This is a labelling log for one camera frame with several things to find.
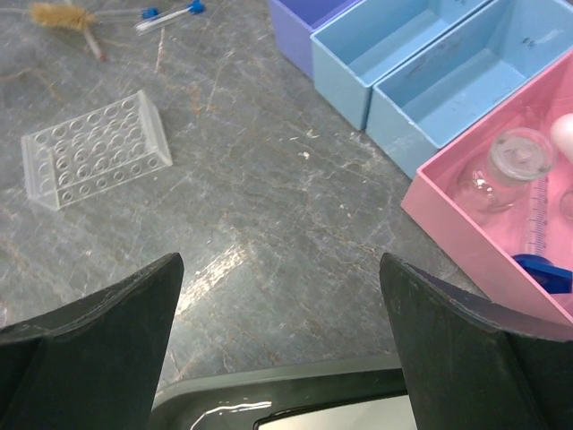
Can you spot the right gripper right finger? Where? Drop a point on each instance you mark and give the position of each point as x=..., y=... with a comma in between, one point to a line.
x=470, y=363

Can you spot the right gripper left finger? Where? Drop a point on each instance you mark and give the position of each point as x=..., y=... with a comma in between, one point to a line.
x=94, y=363

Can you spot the measuring cylinder blue base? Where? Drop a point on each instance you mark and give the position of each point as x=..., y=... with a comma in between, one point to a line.
x=531, y=254

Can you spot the test tube blue cap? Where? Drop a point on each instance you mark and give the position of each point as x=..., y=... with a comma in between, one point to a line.
x=126, y=15
x=163, y=19

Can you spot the white square plate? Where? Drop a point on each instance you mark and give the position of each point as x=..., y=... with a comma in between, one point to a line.
x=388, y=412

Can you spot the dark green tray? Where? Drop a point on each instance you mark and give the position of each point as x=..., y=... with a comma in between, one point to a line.
x=245, y=400

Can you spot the pink bin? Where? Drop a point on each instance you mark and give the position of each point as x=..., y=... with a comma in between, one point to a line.
x=484, y=250

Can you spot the clear test tube rack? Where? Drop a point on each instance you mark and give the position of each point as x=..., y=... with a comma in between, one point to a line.
x=94, y=152

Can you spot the light blue bin right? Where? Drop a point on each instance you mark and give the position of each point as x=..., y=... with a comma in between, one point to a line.
x=435, y=96

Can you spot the light blue bin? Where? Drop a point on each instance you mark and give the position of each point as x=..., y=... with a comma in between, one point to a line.
x=435, y=96
x=371, y=39

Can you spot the glass pipette rod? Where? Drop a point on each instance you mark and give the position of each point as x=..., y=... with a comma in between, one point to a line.
x=88, y=35

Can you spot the light blue bin left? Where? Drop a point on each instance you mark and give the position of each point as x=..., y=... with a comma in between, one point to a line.
x=371, y=39

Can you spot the purple bin leftmost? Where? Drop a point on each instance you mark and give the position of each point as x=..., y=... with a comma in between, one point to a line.
x=294, y=21

